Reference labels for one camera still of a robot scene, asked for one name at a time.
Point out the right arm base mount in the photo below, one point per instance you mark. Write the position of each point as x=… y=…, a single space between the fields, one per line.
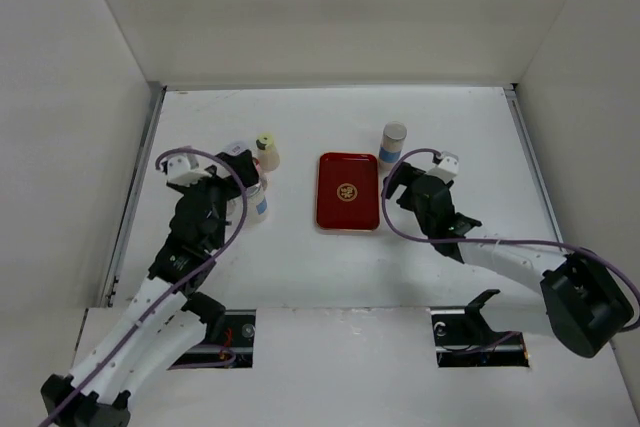
x=463 y=338

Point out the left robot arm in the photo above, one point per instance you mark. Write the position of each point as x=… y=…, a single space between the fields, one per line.
x=168 y=315

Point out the pink cap bottle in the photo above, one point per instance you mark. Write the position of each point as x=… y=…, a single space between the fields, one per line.
x=262 y=176

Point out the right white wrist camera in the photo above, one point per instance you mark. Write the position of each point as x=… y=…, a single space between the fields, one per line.
x=446 y=166

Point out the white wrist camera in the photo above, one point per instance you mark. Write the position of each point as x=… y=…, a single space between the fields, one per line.
x=183 y=169
x=446 y=166

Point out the short jar white lid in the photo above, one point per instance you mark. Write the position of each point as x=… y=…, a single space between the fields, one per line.
x=235 y=148

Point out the yellow cap bottle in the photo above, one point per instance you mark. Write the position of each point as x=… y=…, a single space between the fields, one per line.
x=267 y=153

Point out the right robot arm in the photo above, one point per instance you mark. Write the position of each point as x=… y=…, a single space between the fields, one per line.
x=585 y=297

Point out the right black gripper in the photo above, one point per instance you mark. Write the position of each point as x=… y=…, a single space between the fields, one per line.
x=403 y=175

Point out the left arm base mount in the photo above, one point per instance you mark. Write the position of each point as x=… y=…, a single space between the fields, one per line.
x=230 y=345

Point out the tall jar blue label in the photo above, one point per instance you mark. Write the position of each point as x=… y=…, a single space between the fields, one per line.
x=257 y=204
x=391 y=145

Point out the red lacquer tray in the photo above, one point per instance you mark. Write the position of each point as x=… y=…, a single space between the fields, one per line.
x=347 y=195

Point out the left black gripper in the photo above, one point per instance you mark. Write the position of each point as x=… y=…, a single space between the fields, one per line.
x=244 y=165

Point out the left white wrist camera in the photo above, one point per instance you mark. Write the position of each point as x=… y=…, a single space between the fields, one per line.
x=183 y=169

